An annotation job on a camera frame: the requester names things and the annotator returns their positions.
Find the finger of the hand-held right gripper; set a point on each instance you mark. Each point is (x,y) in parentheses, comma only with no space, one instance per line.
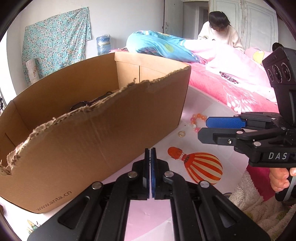
(226,122)
(215,135)

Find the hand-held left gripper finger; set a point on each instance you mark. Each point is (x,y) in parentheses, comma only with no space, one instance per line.
(153,176)
(147,176)

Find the brown cardboard box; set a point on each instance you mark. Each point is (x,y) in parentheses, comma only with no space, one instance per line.
(92,150)

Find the person's right hand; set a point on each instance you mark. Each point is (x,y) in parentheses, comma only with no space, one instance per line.
(279,178)

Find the orange striped balloon sticker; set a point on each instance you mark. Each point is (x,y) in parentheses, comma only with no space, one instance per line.
(203,166)

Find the pink pillow with yellow print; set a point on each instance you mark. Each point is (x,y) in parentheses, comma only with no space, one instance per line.
(257,56)

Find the pink floral blanket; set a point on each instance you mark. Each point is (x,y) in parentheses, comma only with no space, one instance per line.
(231,69)

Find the white wardrobe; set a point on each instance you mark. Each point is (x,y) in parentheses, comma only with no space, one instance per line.
(254,23)

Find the white fluffy cloth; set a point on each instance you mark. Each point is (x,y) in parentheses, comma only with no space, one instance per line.
(254,208)

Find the blue printed quilt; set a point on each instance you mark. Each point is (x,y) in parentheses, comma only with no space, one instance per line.
(157,45)

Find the white door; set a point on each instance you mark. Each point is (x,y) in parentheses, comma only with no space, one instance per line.
(173,18)

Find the airplane sticker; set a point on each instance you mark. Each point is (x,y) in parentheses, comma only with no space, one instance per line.
(31,226)

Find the blue water jug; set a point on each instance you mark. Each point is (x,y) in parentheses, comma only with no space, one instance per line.
(103,45)

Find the teal floral hanging cloth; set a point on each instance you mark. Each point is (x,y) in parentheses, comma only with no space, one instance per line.
(55,39)

